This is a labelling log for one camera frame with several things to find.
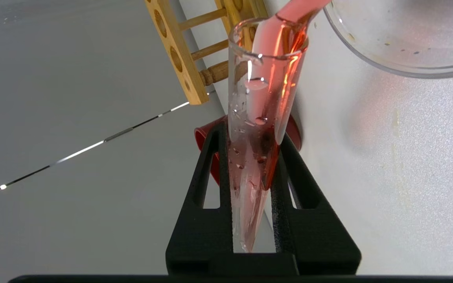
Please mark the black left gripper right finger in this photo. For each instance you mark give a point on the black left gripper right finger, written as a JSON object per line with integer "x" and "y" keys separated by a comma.
{"x": 321, "y": 243}

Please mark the red pigment test tube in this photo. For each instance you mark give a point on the red pigment test tube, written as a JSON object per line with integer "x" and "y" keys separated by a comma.
{"x": 258, "y": 137}

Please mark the dark red cup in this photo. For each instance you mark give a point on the dark red cup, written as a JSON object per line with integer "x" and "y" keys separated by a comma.
{"x": 210, "y": 145}

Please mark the wooden test tube rack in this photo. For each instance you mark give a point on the wooden test tube rack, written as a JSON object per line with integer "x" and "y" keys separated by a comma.
{"x": 179, "y": 55}

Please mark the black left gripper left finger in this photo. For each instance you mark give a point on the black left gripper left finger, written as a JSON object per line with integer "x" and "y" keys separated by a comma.
{"x": 199, "y": 236}

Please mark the clear glass dish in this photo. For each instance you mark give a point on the clear glass dish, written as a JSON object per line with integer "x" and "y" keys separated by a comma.
{"x": 399, "y": 35}

